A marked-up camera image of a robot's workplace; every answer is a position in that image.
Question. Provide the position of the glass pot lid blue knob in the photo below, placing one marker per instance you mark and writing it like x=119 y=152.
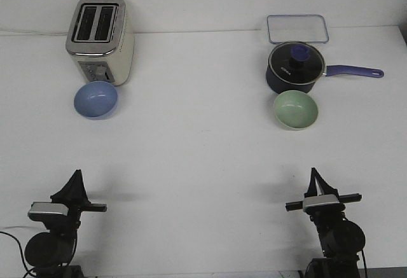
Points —
x=296 y=63

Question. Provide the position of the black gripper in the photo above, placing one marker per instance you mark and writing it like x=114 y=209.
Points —
x=333 y=211
x=73 y=195

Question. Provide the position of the cream and steel toaster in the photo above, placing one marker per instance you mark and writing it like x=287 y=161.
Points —
x=100 y=41

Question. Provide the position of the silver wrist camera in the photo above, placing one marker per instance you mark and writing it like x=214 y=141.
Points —
x=42 y=211
x=312 y=203

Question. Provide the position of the blue bowl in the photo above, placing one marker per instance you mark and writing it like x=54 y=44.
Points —
x=96 y=100

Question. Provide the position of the green bowl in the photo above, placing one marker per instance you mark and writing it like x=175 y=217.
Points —
x=295 y=110

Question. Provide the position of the dark blue saucepan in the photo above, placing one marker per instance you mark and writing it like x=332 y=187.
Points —
x=279 y=86

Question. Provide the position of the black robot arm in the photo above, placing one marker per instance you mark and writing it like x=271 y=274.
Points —
x=50 y=253
x=341 y=240

